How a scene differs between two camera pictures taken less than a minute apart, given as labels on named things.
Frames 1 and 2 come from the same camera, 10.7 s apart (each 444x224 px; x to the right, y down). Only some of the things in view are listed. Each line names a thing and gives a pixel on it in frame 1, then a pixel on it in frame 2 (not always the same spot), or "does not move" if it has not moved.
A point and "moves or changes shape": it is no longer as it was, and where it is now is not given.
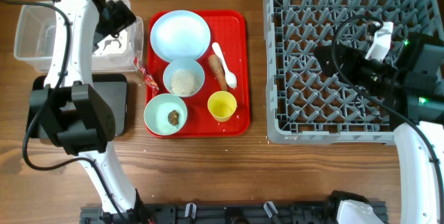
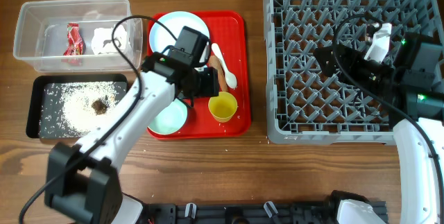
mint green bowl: x=156 y=114 does not move
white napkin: x=112 y=45 does not move
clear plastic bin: x=35 y=40 does not move
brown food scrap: x=173 y=117 moves or changes shape
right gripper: x=350 y=57 does not move
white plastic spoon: x=231 y=78 does not move
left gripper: x=123 y=19 -> x=210 y=87
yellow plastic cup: x=221 y=105 does not move
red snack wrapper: x=149 y=80 moves or changes shape
